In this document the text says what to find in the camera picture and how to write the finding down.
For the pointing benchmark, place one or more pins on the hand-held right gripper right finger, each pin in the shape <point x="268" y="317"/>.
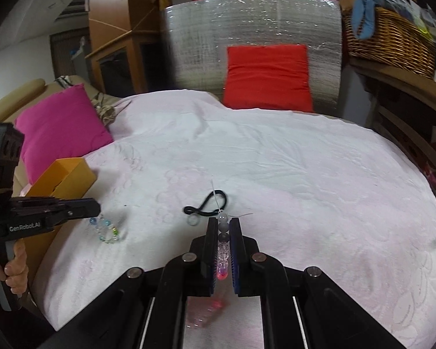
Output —
<point x="234" y="254"/>

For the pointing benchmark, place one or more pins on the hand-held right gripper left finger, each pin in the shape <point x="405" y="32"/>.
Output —
<point x="214" y="254"/>

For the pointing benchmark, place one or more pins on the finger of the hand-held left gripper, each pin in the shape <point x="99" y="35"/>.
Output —
<point x="80" y="208"/>

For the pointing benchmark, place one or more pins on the orange cardboard box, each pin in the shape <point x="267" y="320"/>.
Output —
<point x="72" y="174"/>

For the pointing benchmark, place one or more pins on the person's left hand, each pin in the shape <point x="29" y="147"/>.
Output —
<point x="16" y="269"/>

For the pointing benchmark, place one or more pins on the magenta cushion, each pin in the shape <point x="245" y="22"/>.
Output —
<point x="61" y="131"/>

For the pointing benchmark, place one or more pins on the beige sofa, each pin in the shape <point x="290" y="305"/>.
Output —
<point x="29" y="87"/>

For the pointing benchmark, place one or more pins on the beige patterned cloth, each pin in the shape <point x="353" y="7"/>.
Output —
<point x="107" y="112"/>

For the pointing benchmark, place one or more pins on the red square cushion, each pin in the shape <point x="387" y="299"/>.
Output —
<point x="269" y="76"/>

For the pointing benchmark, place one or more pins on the wooden cabinet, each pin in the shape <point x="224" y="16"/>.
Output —
<point x="109" y="3"/>

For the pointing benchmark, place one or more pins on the silver foil insulation mat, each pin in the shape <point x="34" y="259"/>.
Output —
<point x="192" y="43"/>

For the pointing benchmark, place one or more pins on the wooden shelf unit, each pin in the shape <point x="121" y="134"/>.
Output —
<point x="403" y="76"/>

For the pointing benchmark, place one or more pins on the wicker basket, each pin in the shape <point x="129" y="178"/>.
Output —
<point x="396" y="40"/>

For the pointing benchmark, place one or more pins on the blue cloth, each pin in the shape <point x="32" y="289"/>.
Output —
<point x="363" y="18"/>

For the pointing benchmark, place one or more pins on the white wall air conditioner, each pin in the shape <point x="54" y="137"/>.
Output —
<point x="72" y="7"/>

